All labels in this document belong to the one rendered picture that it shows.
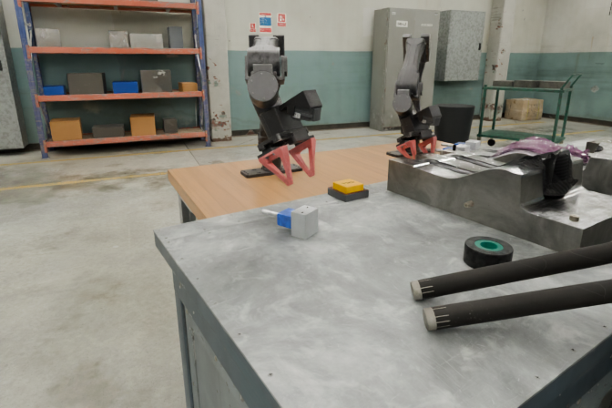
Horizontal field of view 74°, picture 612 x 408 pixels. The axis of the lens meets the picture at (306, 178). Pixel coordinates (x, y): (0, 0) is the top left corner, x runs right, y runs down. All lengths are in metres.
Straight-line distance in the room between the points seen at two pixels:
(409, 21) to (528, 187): 6.34
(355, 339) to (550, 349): 0.25
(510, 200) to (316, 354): 0.56
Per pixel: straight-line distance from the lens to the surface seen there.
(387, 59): 6.95
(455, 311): 0.61
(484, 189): 0.98
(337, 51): 7.07
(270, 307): 0.64
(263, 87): 0.76
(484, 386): 0.55
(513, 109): 9.31
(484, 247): 0.83
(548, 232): 0.93
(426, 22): 7.40
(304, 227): 0.83
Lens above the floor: 1.15
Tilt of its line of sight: 16 degrees down
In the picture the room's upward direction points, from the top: straight up
